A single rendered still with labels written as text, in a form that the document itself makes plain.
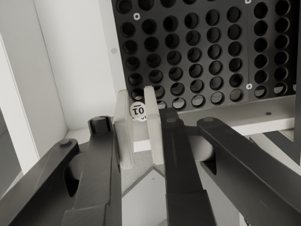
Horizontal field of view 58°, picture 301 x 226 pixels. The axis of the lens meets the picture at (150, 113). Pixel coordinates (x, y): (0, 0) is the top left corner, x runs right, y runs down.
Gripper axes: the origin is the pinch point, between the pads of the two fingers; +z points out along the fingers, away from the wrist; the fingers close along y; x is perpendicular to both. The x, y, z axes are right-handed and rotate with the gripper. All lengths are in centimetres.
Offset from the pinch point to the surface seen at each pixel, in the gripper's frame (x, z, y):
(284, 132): -6.3, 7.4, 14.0
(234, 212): -28.5, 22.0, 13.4
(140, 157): -56, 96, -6
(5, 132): -18, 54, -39
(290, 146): -6.8, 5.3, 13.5
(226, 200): -29.7, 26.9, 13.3
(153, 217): -88, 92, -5
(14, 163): -31, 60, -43
